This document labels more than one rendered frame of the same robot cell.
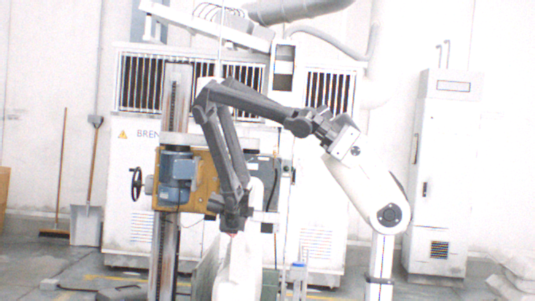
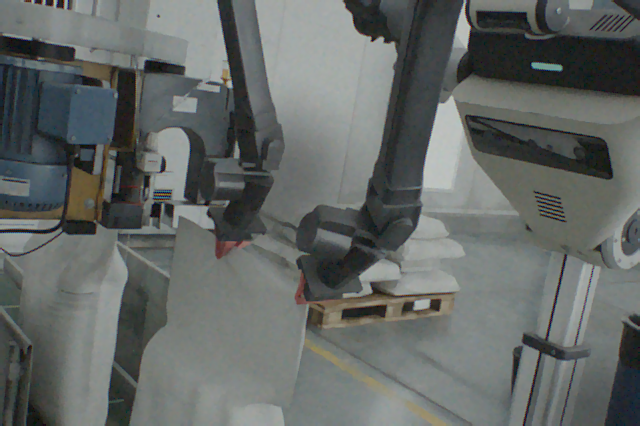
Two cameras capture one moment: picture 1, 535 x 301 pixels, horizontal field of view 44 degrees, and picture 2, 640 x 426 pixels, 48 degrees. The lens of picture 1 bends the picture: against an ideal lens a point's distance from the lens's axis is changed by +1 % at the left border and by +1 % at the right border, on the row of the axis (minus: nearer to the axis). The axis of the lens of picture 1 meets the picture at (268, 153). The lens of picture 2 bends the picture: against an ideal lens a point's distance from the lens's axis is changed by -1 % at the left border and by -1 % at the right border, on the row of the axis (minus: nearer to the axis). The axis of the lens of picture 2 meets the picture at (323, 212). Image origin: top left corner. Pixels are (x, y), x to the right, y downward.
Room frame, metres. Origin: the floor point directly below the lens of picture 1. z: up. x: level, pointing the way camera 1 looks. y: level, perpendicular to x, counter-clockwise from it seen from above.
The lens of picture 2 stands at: (1.85, 0.86, 1.36)
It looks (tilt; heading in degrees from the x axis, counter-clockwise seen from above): 10 degrees down; 318
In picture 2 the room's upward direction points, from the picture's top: 10 degrees clockwise
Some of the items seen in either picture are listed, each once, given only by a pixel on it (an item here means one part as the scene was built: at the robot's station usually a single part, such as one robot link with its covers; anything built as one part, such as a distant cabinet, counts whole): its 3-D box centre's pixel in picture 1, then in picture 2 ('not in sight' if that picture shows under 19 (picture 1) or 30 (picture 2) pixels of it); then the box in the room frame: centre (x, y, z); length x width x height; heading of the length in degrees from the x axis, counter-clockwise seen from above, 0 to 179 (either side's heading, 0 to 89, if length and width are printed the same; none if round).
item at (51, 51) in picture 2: (177, 147); (37, 50); (3.09, 0.43, 1.35); 0.12 x 0.12 x 0.04
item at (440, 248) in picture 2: not in sight; (413, 245); (4.98, -2.83, 0.44); 0.68 x 0.44 x 0.15; 88
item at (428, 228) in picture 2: not in sight; (397, 219); (5.19, -2.86, 0.56); 0.67 x 0.43 x 0.15; 178
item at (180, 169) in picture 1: (181, 171); (77, 119); (2.99, 0.38, 1.25); 0.10 x 0.08 x 0.12; 113
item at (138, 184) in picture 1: (136, 184); not in sight; (3.32, 0.65, 1.13); 0.18 x 0.11 x 0.18; 178
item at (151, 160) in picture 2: not in sight; (149, 170); (3.17, 0.15, 1.14); 0.05 x 0.04 x 0.16; 88
